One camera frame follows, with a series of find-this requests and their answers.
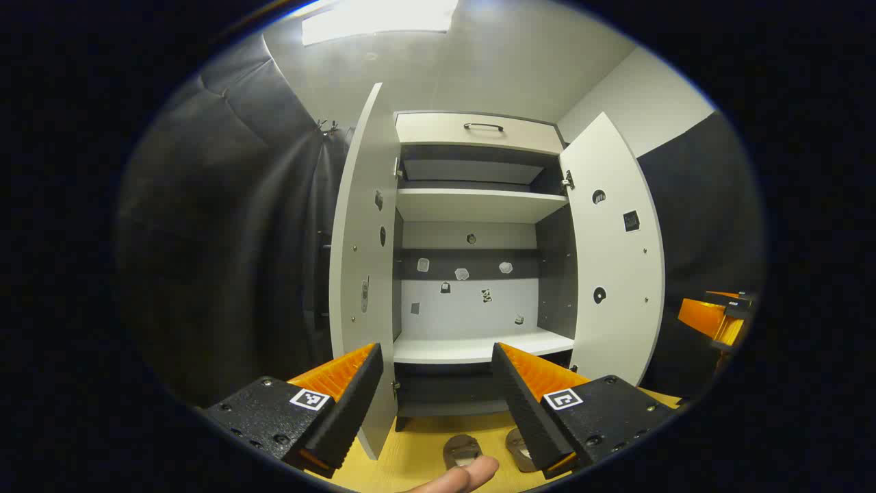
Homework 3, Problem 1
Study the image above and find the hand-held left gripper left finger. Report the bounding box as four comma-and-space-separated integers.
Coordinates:
202, 342, 385, 479

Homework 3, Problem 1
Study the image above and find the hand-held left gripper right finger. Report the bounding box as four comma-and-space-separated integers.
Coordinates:
491, 342, 678, 480

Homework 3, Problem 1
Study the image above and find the brown fluffy shoe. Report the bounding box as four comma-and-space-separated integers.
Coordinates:
443, 433, 484, 470
505, 428, 541, 473

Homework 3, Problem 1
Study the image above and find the white shoe cabinet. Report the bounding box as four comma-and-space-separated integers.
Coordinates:
328, 82, 666, 461

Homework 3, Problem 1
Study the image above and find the white shoe cabinet door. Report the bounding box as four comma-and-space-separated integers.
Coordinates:
328, 82, 402, 461
560, 112, 666, 388

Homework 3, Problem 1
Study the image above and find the ceiling light panel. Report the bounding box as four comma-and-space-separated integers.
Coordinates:
301, 0, 459, 46

